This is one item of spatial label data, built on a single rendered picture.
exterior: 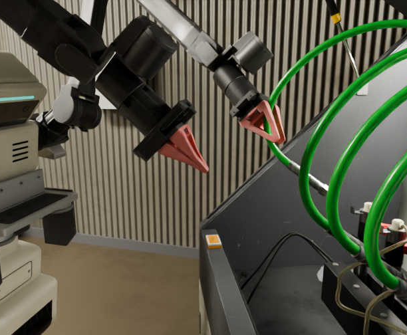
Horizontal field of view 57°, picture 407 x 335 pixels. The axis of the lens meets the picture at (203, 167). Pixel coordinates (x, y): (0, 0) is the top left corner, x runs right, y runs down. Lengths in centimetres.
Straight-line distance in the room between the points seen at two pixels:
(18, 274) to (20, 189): 22
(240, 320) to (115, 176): 238
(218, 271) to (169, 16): 57
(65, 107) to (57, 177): 222
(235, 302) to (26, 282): 61
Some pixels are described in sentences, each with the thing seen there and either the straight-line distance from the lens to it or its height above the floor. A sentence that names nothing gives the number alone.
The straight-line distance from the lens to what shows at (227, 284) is 74.
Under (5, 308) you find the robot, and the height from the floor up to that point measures 80.
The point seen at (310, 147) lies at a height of 123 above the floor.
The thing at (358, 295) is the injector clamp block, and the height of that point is 98.
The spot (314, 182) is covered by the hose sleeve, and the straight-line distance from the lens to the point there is 77.
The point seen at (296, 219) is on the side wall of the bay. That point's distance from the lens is 102.
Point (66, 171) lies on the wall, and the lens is 316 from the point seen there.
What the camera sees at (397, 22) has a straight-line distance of 76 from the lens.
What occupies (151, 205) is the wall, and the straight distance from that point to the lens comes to 287.
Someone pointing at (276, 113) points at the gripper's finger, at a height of 126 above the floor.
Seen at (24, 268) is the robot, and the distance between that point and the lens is 108.
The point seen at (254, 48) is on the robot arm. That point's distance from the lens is 79.
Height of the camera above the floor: 133
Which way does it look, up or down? 14 degrees down
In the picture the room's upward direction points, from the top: straight up
